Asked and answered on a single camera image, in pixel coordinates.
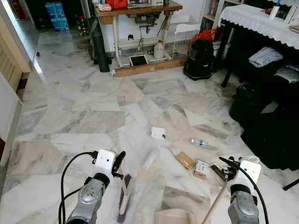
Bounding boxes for white wire rack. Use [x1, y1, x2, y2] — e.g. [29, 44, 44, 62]
[167, 21, 206, 59]

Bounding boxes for small white box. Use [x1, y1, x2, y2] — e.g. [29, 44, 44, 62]
[150, 126, 167, 141]

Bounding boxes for sewing machine foot pedal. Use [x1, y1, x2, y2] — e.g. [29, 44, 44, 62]
[129, 54, 149, 67]

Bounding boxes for large black bag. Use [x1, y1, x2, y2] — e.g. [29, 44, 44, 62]
[228, 64, 299, 171]

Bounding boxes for white paper tube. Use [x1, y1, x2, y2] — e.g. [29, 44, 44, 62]
[142, 151, 160, 171]

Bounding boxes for grey folded cloth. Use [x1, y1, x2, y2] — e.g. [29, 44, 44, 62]
[248, 46, 284, 69]

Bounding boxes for small white brown carton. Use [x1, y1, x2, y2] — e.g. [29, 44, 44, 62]
[193, 160, 211, 181]

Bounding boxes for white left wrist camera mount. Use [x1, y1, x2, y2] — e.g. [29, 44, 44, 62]
[95, 149, 117, 176]

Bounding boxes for white bottle with blue cap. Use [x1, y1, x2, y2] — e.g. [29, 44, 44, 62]
[269, 0, 281, 20]

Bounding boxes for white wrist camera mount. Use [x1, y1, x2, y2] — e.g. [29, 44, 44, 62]
[95, 149, 117, 176]
[239, 159, 262, 187]

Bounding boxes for beige dustpan with wooden handle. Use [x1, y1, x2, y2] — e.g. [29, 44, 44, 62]
[155, 155, 260, 224]

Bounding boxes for long brown cardboard box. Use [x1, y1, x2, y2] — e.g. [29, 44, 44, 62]
[113, 58, 188, 78]

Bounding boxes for black rolled mat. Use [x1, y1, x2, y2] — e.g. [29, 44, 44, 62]
[90, 18, 111, 73]

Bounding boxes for black pole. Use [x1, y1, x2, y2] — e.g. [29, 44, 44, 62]
[282, 178, 299, 191]

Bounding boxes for stacked blue boxes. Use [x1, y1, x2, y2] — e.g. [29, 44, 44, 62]
[45, 2, 70, 32]

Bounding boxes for clear plastic bottle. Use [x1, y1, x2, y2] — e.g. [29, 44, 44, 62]
[190, 138, 209, 148]

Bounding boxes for light wooden slatted cabinet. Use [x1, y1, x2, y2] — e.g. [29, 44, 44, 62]
[0, 16, 31, 92]

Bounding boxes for red plastic bag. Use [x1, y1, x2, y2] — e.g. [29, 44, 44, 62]
[189, 28, 218, 45]

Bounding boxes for brown cardboard piece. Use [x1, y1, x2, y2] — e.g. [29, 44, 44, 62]
[175, 152, 196, 170]

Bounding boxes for table with white lace cloth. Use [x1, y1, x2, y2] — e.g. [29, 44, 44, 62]
[218, 4, 299, 87]

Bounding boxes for white plastic jug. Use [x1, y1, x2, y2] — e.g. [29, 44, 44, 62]
[153, 39, 165, 59]

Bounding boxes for wooden handled dark broom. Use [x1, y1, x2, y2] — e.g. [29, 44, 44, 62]
[117, 163, 135, 217]

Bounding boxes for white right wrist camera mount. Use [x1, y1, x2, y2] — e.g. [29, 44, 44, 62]
[239, 159, 262, 187]

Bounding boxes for wooden top sewing machine table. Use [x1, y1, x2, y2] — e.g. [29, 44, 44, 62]
[93, 0, 184, 69]

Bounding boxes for black vacuum cleaner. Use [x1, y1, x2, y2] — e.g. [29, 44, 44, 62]
[183, 38, 217, 81]

